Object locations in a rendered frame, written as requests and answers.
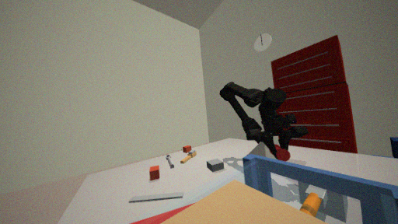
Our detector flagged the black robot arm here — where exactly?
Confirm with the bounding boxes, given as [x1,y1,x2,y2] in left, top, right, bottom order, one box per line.
[219,82,297,133]

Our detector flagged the small reddish-brown block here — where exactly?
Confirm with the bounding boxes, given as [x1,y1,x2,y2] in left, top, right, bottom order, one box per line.
[183,145,191,153]
[149,166,159,180]

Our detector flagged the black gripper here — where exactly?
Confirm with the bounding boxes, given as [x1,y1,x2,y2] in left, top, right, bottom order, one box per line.
[246,113,309,159]

